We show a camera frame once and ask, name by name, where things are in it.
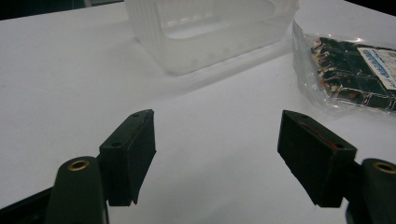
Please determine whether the translucent plastic container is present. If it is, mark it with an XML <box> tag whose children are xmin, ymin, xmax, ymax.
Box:
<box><xmin>124</xmin><ymin>0</ymin><xmax>301</xmax><ymax>77</ymax></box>

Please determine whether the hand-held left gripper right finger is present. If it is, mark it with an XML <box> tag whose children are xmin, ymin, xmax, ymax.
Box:
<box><xmin>276</xmin><ymin>109</ymin><xmax>359</xmax><ymax>208</ymax></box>

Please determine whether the clear bag of dark snacks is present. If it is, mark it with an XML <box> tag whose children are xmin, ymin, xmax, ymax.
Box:
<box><xmin>291</xmin><ymin>19</ymin><xmax>396</xmax><ymax>116</ymax></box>

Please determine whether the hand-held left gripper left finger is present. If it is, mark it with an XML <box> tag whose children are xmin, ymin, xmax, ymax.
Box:
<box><xmin>98</xmin><ymin>108</ymin><xmax>157</xmax><ymax>207</ymax></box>

